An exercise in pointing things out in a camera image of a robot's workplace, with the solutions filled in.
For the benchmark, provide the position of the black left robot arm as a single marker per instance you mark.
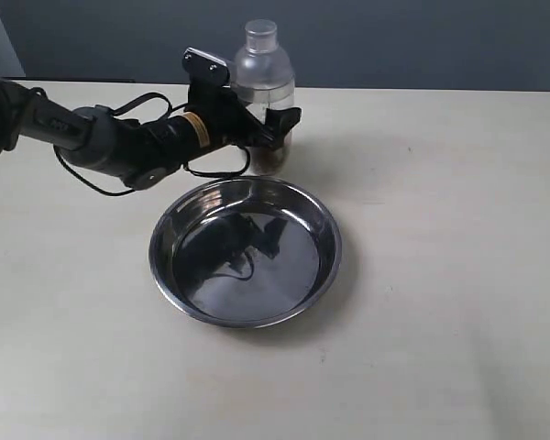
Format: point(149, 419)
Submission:
point(140, 155)

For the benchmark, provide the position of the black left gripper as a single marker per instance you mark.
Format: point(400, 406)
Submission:
point(213, 117)

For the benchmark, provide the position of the round stainless steel pan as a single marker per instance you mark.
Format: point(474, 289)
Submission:
point(245, 253)

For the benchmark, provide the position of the clear plastic shaker bottle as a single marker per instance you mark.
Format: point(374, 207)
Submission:
point(265, 79)

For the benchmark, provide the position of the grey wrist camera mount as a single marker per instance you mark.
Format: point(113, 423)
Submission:
point(208, 67)

